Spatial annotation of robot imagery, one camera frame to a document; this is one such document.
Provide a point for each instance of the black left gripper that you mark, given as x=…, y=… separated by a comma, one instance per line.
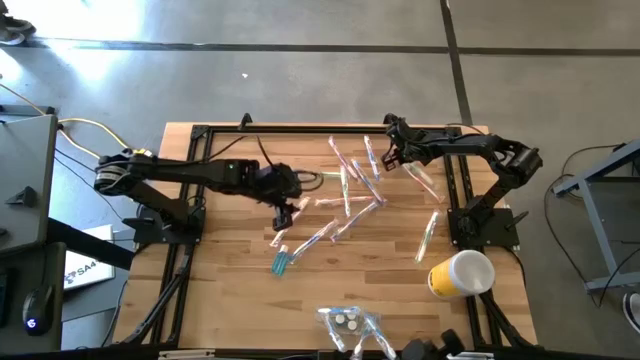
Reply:
x=277, y=182

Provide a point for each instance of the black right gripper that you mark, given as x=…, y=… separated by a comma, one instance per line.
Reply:
x=405, y=142

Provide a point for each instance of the orange toothbrush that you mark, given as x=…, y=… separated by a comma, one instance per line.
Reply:
x=431, y=191
x=280, y=237
x=330, y=201

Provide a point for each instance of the green toothbrush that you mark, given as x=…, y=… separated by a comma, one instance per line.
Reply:
x=345, y=187
x=422, y=175
x=427, y=237
x=331, y=175

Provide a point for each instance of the clear acrylic organizer box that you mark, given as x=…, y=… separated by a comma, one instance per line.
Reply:
x=322, y=312

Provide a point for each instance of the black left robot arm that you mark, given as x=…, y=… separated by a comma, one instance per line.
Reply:
x=200, y=172

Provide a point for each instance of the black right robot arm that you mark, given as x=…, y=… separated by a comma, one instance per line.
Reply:
x=475, y=145

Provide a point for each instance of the wrapped pink toothbrush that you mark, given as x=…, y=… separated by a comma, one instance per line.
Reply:
x=342, y=157

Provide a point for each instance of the yellow white wipes canister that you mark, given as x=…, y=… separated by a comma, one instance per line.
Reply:
x=465, y=274

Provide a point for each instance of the black diagonal bar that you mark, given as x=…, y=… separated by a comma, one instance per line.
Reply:
x=90, y=245

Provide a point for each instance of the white printed box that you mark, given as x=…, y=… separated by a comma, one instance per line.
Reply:
x=87, y=260

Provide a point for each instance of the silver aluminium extrusion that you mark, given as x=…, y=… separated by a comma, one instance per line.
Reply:
x=475, y=356

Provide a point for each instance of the black wedge stand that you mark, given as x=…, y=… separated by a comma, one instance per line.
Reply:
x=25, y=197

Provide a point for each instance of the black computer mouse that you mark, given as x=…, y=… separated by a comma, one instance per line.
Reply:
x=39, y=305

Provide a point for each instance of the grey desk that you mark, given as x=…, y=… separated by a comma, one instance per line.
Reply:
x=25, y=165

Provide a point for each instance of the person's shoe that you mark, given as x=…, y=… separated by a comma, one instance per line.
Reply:
x=15, y=27
x=634, y=310

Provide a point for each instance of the dark desk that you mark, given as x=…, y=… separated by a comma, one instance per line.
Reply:
x=10, y=330

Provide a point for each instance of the black aluminium table frame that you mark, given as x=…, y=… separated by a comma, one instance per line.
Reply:
x=325, y=129

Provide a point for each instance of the grey metal table frame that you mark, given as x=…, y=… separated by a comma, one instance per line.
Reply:
x=597, y=225

